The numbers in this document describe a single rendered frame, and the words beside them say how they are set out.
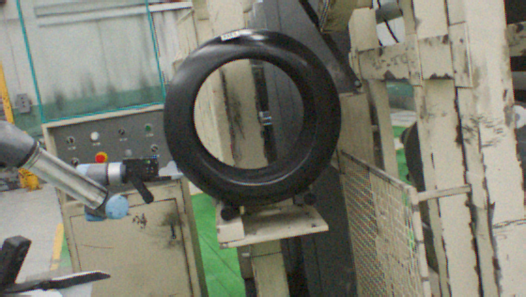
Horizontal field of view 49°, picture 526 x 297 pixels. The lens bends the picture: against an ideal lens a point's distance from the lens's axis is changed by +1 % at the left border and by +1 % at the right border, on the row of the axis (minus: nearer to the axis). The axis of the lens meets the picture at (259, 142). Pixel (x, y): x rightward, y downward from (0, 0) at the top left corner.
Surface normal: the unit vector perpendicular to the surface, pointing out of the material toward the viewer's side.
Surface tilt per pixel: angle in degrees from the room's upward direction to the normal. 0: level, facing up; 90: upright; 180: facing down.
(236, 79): 90
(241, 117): 90
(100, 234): 90
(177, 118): 88
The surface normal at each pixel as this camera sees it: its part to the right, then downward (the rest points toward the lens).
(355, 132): 0.07, 0.11
